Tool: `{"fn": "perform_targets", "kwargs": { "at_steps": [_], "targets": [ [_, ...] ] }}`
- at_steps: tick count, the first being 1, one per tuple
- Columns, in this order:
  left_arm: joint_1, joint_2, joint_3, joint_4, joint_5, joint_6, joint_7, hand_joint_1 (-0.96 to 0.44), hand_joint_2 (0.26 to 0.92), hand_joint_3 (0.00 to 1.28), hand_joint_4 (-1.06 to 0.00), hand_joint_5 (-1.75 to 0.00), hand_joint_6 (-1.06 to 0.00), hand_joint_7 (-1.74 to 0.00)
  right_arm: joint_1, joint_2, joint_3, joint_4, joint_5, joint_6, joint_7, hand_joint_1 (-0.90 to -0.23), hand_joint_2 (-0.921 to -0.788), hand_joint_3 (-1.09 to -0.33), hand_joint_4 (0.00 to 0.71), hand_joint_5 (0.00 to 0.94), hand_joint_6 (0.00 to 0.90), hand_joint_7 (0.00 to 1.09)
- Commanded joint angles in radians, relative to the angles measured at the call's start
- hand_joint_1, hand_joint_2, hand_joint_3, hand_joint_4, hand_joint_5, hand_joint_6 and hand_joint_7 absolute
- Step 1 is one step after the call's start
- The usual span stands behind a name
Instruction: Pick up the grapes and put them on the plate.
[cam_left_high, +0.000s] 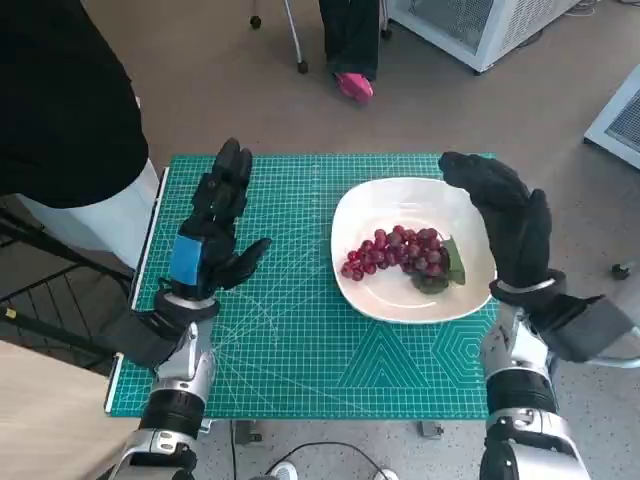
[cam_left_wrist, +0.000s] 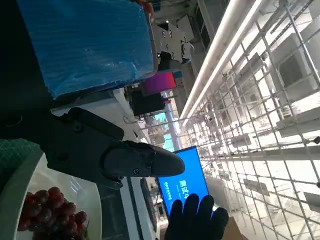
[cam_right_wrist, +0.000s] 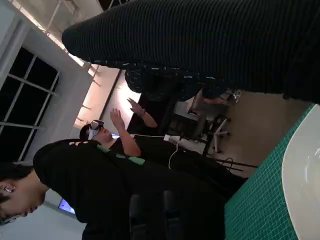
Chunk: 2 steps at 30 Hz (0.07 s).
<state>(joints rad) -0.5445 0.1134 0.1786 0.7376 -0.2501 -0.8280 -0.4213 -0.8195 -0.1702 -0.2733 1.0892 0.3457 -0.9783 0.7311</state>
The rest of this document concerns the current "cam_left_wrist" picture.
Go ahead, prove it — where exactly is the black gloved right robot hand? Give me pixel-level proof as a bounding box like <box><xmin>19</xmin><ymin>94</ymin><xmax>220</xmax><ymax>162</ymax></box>
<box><xmin>163</xmin><ymin>193</ymin><xmax>230</xmax><ymax>240</ymax></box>

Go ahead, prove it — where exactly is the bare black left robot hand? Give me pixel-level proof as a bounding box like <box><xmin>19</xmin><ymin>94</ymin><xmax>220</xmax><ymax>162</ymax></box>
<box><xmin>0</xmin><ymin>0</ymin><xmax>186</xmax><ymax>191</ymax></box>

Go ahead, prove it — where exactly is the red toy grape bunch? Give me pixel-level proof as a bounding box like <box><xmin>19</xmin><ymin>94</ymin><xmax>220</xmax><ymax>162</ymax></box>
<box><xmin>16</xmin><ymin>186</ymin><xmax>91</xmax><ymax>240</ymax></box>

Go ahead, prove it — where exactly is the white square plate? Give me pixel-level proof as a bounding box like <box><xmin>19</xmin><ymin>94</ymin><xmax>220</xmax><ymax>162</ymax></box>
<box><xmin>0</xmin><ymin>149</ymin><xmax>103</xmax><ymax>240</ymax></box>

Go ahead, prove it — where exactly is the blue monitor screen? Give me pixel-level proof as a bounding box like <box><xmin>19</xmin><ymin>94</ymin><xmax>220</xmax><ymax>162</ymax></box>
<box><xmin>156</xmin><ymin>145</ymin><xmax>216</xmax><ymax>218</ymax></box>

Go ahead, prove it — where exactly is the black monitor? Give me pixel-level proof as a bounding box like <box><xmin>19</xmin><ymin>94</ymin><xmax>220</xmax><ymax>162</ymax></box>
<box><xmin>131</xmin><ymin>92</ymin><xmax>166</xmax><ymax>117</ymax></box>

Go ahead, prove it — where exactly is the magenta monitor screen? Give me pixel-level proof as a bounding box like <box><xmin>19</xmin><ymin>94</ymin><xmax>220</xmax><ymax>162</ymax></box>
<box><xmin>142</xmin><ymin>71</ymin><xmax>176</xmax><ymax>96</ymax></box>

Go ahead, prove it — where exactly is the green cutting mat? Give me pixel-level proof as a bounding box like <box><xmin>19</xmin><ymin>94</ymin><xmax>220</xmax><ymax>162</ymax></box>
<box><xmin>0</xmin><ymin>138</ymin><xmax>42</xmax><ymax>183</ymax></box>

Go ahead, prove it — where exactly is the white ceiling light strip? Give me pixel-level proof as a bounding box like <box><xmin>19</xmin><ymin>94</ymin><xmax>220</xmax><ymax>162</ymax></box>
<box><xmin>179</xmin><ymin>0</ymin><xmax>263</xmax><ymax>121</ymax></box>

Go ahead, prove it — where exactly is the white ceiling air unit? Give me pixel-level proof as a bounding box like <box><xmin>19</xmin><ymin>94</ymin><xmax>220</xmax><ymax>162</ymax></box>
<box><xmin>269</xmin><ymin>32</ymin><xmax>320</xmax><ymax>106</ymax></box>

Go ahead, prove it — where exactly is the white metal bracket machine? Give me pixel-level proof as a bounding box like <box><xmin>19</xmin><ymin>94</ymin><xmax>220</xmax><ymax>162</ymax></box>
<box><xmin>151</xmin><ymin>14</ymin><xmax>196</xmax><ymax>63</ymax></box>

